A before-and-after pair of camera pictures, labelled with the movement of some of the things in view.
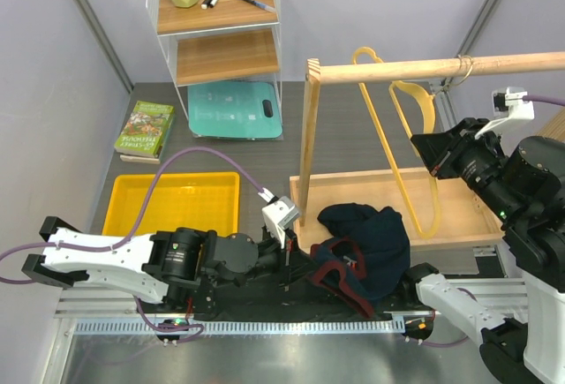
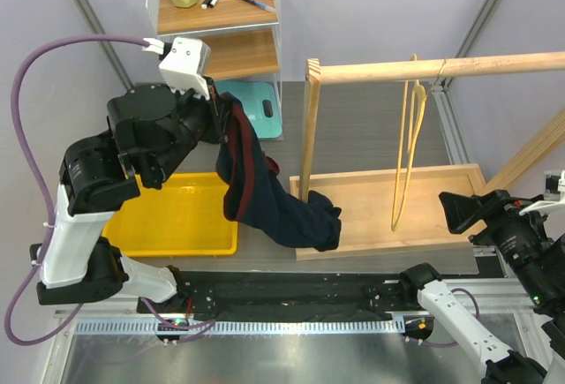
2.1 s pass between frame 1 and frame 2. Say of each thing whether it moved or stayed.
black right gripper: moved
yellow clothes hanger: moved
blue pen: stayed
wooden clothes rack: stayed
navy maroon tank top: moved
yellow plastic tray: stayed
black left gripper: moved
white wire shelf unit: stayed
